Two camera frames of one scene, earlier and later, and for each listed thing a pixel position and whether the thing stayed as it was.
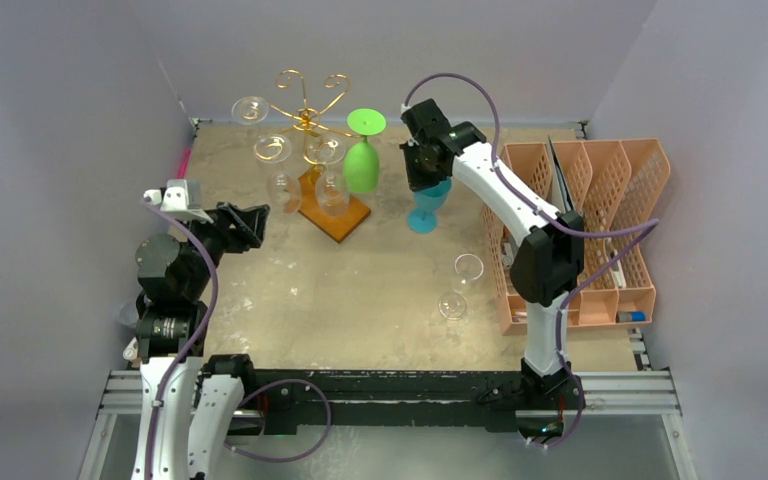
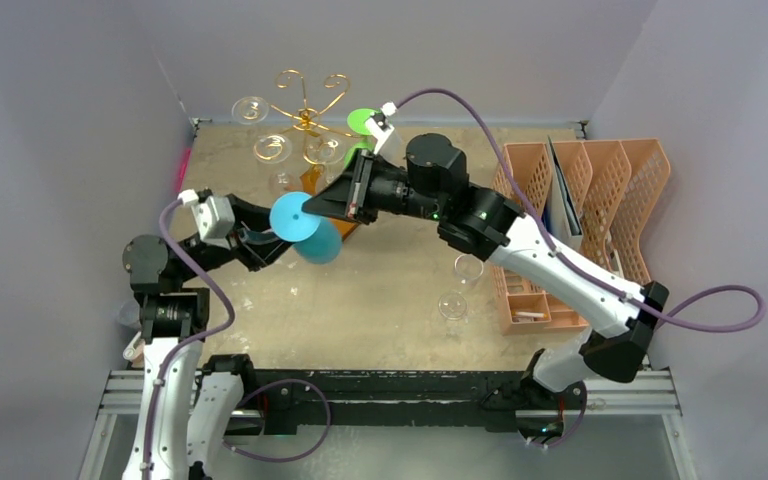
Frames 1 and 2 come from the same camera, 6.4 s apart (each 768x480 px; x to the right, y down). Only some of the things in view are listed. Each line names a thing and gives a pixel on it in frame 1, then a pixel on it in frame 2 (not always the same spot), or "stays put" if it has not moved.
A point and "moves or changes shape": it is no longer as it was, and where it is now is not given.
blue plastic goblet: [423, 218] moves or changes shape
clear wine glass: [284, 188] stays put
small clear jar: [128, 315] stays put
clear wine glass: [249, 110] stays put
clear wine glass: [453, 304] stays put
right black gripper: [420, 168] → [363, 187]
